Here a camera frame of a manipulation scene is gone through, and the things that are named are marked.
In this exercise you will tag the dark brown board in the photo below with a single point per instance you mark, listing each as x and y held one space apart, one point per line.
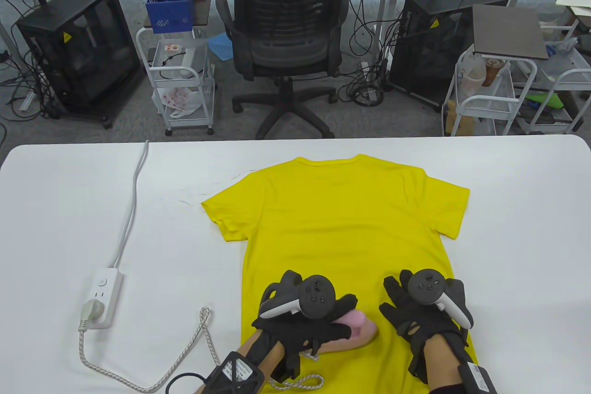
508 29

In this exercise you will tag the white metal cart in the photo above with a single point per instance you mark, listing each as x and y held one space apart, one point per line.
206 89
480 100
568 75

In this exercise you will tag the pink electric iron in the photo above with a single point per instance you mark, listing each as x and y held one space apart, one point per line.
360 327

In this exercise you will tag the black mesh office chair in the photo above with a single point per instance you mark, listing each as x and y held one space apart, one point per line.
288 43

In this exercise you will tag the white table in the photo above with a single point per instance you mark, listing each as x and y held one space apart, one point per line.
69 204

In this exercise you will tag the person's right hand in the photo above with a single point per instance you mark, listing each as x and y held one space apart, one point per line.
406 318

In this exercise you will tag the brown coffee cup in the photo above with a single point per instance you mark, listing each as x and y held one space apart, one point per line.
491 73

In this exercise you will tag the yellow t-shirt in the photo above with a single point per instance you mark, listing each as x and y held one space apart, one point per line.
346 200

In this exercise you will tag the black wrist sensor box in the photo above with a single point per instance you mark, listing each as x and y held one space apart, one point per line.
478 378

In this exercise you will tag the brown paper bag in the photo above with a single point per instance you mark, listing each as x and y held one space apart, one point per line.
461 124

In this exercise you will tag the black computer case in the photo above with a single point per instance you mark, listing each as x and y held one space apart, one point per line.
429 57
78 52

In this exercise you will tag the translucent plastic jug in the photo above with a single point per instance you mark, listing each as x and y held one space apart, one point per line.
473 80

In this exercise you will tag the person's left hand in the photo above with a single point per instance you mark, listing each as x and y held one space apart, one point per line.
300 331

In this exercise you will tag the green plastic item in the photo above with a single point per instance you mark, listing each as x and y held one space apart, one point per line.
547 100

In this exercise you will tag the blue cloth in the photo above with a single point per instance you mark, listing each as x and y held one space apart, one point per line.
219 45

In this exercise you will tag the person's right forearm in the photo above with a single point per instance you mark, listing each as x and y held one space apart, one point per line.
441 361

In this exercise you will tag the grey white controller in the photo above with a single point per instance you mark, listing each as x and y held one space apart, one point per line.
316 297
429 285

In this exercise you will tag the white printed plastic bag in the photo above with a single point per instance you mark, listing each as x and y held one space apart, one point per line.
177 98

